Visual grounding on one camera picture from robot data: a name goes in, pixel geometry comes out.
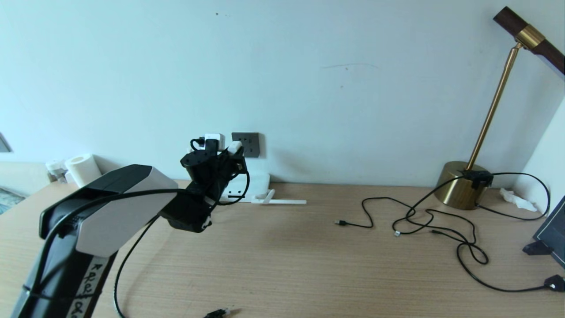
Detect white router with antennas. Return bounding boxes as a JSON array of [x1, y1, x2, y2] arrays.
[[220, 172, 307, 206]]

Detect white toilet paper roll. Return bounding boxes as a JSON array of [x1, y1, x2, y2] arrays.
[[65, 154, 101, 188]]

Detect beige upholstered furniture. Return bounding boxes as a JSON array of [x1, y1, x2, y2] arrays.
[[0, 163, 51, 197]]

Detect patterned grey fabric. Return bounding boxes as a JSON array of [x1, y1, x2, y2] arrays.
[[0, 188, 26, 216]]

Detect brass desk lamp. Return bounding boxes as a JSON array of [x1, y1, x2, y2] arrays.
[[433, 6, 565, 210]]

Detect black adapter block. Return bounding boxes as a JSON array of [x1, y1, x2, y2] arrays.
[[459, 169, 494, 189]]

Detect crumpled white tissue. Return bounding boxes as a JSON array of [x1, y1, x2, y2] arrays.
[[500, 188, 538, 212]]

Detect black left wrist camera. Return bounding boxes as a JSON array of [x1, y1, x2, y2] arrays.
[[191, 133, 226, 153]]

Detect grey wall power socket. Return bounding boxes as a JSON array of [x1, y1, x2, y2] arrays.
[[232, 132, 260, 158]]

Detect black ethernet cable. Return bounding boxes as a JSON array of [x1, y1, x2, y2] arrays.
[[113, 216, 231, 318]]

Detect black usb cables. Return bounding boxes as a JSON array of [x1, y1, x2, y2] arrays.
[[335, 197, 489, 265]]

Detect black cable with silver tip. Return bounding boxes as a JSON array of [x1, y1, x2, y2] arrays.
[[392, 174, 469, 237]]

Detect black lamp power cable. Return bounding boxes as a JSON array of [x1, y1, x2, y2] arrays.
[[475, 172, 551, 221]]

